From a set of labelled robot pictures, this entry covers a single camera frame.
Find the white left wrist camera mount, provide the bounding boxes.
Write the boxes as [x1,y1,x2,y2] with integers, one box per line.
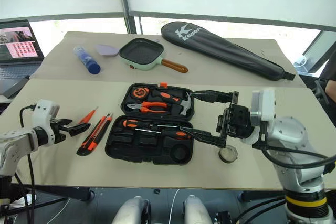
[30,99,61,146]

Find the black Kason racket bag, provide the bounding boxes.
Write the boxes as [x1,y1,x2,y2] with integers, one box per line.
[160,21,296,82]

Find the flat black box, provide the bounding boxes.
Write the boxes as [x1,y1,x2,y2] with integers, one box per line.
[2,76,30,99]

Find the black orange utility knife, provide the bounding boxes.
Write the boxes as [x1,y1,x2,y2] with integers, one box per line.
[76,112,114,157]

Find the orange handled pliers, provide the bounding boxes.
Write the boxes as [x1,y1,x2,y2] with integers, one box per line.
[126,101,169,114]

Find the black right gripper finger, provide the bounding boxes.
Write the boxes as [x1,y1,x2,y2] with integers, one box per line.
[190,90,234,103]
[181,126,226,149]

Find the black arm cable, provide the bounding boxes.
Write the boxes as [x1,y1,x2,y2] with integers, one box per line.
[259,123,336,175]
[19,104,37,224]

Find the white floor cable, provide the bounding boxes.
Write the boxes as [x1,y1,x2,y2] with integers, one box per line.
[169,188,181,224]

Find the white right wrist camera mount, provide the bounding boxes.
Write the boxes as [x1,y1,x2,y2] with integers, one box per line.
[241,89,277,145]

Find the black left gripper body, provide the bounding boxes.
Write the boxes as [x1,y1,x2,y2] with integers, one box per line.
[49,118,69,145]

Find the small orange tester screwdriver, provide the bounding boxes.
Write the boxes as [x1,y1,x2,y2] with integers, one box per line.
[77,106,99,125]

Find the black plastic tool case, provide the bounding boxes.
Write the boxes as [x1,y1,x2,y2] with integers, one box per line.
[104,82,195,166]

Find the black table foot bar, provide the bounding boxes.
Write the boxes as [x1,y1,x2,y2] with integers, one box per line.
[239,190,286,203]
[33,185,96,201]

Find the green square frying pan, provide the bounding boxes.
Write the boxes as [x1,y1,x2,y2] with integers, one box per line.
[118,37,189,74]

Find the claw hammer orange black grip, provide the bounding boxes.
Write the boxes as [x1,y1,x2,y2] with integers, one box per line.
[150,88,194,117]

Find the grey window frame post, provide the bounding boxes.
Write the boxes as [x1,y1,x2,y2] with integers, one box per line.
[115,0,137,35]

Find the silver rounded robot leg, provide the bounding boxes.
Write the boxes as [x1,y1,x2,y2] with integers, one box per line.
[112,196,152,224]
[182,195,212,224]

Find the open laptop computer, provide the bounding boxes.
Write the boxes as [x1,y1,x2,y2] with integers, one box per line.
[0,19,46,80]

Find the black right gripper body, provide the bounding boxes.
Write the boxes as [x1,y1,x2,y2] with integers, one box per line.
[216,91,255,148]

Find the white shoe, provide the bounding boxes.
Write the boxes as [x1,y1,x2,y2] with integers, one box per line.
[11,193,37,207]

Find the orange black tape measure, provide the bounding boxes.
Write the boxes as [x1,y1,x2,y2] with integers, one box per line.
[131,86,151,101]

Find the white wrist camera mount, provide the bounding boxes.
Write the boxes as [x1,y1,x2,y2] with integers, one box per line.
[30,99,61,146]
[241,89,277,145]

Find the blue capped clear bottle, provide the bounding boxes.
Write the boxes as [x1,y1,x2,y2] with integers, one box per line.
[73,45,101,75]

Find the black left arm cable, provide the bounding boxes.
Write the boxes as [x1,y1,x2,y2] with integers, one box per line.
[19,104,37,224]

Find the person in dark clothes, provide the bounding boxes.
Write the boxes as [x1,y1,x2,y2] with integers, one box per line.
[324,49,336,104]

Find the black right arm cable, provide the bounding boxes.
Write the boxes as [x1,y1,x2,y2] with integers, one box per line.
[259,123,336,175]

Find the black electrical tape roll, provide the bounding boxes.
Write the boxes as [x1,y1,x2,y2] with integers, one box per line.
[218,144,238,164]

